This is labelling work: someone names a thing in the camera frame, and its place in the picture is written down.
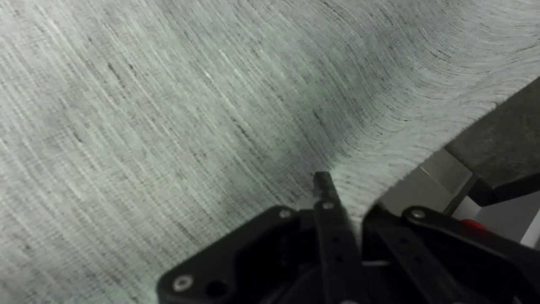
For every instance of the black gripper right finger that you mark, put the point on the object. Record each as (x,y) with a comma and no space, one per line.
(439,264)

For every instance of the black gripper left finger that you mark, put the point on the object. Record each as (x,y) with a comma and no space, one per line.
(331,254)

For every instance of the grey white woven curtain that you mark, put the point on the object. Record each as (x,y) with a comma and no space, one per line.
(169,112)

